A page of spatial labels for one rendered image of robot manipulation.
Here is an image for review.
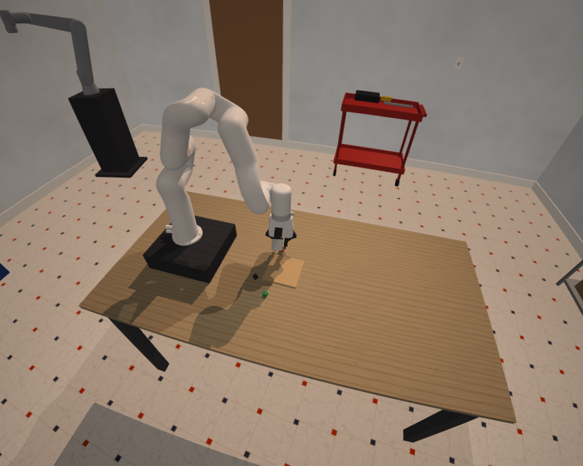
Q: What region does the tan flat mat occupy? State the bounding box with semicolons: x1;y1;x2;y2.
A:
262;254;305;288

